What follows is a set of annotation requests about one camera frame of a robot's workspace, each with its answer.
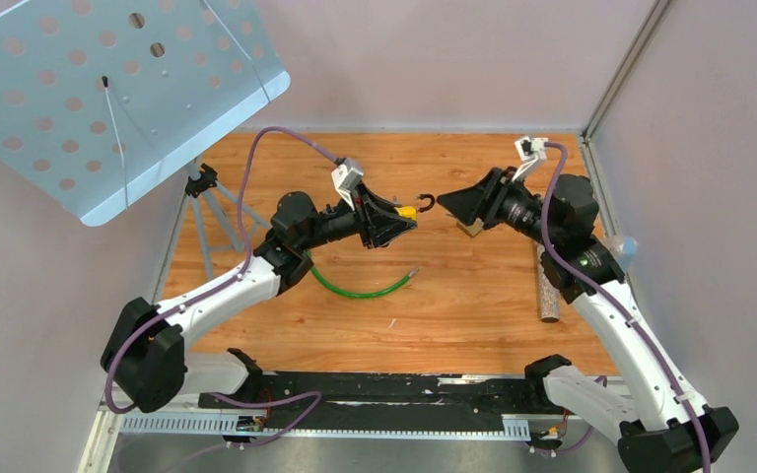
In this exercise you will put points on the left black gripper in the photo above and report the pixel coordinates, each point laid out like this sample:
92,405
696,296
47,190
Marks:
378,220

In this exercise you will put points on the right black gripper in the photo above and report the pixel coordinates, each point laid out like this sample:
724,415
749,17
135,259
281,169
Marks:
483,199

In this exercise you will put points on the brass padlock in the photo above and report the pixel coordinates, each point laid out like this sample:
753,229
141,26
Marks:
471,230

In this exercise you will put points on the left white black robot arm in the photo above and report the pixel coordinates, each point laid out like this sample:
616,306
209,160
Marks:
147,354

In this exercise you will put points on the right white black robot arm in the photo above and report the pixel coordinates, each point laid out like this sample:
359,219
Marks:
665,425

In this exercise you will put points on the clear bottle with metal cap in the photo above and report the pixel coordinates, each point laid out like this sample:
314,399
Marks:
549,311

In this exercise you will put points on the clear blue plastic bag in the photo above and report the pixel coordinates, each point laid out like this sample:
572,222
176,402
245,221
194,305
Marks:
623,249

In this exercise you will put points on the grey tripod stand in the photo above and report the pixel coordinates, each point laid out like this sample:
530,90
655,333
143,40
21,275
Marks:
202,188

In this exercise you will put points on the perforated light blue metal plate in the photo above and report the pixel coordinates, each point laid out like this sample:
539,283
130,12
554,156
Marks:
102,101

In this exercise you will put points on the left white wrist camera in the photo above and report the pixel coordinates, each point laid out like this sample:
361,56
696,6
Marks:
345,178

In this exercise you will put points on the green cable lock loop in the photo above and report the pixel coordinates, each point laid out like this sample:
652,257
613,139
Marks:
358,295

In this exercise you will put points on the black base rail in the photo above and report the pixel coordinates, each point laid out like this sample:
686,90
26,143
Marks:
364,405

